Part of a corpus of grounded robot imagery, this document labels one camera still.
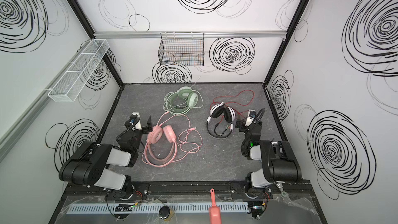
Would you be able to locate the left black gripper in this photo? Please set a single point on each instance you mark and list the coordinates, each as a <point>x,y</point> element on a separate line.
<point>142,127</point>

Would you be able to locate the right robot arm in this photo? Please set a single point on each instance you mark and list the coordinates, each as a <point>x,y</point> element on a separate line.
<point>279,164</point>

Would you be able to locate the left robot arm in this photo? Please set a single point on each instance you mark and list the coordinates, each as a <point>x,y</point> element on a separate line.
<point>87,166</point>

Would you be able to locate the green tongs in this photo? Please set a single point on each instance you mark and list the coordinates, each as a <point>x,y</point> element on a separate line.
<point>280,187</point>

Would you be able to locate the black round knob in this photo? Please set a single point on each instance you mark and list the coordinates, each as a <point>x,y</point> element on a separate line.
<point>165,213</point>

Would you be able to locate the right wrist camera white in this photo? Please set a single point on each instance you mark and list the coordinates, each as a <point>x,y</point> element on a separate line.
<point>250,116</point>

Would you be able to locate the green headphones with cable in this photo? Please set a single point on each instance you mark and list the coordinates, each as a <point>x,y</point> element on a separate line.
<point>183,100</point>

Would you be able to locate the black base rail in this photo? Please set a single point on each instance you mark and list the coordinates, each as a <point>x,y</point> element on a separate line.
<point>233,189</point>

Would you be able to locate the black wire basket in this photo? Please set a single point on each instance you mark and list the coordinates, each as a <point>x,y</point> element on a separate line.
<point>184,48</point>

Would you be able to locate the white slotted cable duct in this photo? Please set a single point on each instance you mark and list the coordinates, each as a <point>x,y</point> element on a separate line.
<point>145,208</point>

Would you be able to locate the clear plastic wall shelf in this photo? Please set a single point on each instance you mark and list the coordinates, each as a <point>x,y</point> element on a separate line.
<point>87,70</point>

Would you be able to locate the red dustpan brush handle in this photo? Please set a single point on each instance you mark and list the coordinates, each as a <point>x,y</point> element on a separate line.
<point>214,210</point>

